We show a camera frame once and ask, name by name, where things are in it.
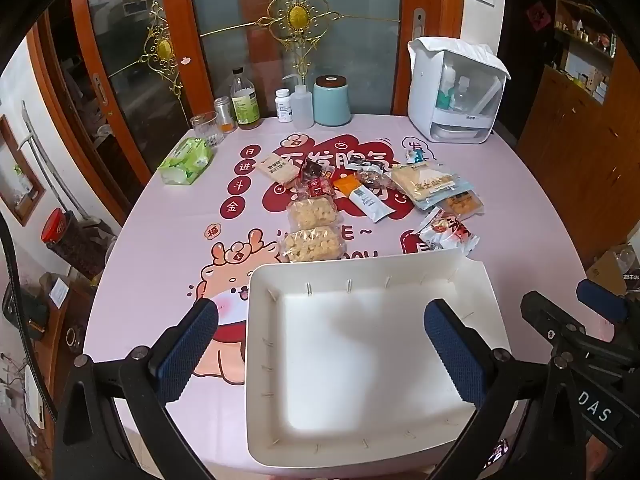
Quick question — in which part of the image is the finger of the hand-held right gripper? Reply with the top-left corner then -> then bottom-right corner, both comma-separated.
575,277 -> 640,323
520,290 -> 621,361

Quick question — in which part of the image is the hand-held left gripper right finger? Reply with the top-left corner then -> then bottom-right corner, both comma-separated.
424,298 -> 588,480

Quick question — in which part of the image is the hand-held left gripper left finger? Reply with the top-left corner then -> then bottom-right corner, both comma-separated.
52,297 -> 221,480

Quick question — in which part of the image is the white cardboard tray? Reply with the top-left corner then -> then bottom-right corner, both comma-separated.
242,251 -> 513,467

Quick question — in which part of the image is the red white snack packet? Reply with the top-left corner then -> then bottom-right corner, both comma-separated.
412,207 -> 481,256

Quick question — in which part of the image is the clear orange cookie packet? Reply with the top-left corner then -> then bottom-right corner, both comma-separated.
440,192 -> 486,221

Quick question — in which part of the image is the puffed rice snack packet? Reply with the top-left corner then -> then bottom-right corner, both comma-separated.
277,227 -> 348,263
287,195 -> 338,231

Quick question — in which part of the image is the blue white biscuit packet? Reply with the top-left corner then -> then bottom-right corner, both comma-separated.
390,149 -> 475,210

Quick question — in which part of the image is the orange white snack packet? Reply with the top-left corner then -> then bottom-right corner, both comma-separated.
332,175 -> 393,223

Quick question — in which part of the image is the clear walnut date packet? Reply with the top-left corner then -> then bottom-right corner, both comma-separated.
292,177 -> 335,201
357,167 -> 396,191

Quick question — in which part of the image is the cardboard box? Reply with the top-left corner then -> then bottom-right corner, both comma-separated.
585,245 -> 640,296

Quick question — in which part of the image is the pink printed tablecloth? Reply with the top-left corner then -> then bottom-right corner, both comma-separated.
80,114 -> 618,480

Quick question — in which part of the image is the red-lid jar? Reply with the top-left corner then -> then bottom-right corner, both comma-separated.
41,208 -> 108,281

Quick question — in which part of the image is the wooden cabinet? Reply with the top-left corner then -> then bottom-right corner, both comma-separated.
515,45 -> 640,261

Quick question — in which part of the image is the green wet wipes pack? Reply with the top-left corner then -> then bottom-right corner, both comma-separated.
157,136 -> 215,186

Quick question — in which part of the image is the clear glass cup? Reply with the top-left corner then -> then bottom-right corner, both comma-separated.
190,111 -> 224,148

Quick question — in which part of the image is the white pole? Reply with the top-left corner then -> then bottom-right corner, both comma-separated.
20,100 -> 93,223

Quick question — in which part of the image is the silver metal can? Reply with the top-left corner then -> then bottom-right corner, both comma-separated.
214,96 -> 238,133

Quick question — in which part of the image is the teal white bottle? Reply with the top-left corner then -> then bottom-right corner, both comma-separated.
437,62 -> 458,111

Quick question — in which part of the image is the glass bottle green label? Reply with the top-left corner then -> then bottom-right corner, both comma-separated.
230,66 -> 261,131

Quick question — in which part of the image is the white clear-front storage cabinet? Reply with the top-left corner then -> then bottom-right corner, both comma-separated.
406,36 -> 512,145

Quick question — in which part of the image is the white pill bottle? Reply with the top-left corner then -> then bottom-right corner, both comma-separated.
275,88 -> 293,123

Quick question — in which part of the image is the clear plastic wash bottle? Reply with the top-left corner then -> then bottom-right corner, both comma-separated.
281,74 -> 315,129

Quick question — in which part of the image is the teal canister brown lid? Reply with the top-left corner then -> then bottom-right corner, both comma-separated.
313,74 -> 352,127

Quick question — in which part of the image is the red paper decoration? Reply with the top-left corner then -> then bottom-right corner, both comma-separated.
525,2 -> 551,33

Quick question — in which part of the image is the small gold door ornament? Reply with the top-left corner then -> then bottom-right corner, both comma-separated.
107,0 -> 191,103

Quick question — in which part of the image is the large gold door ornament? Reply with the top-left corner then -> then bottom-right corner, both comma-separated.
200,0 -> 401,78

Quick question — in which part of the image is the wooden framed wall niche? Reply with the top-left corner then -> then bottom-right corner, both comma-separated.
0,112 -> 47,226

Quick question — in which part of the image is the wooden wall shelf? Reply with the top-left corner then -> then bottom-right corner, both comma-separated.
550,0 -> 621,106

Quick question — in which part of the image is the wooden glass door with handle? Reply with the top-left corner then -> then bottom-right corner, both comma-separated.
172,0 -> 468,118

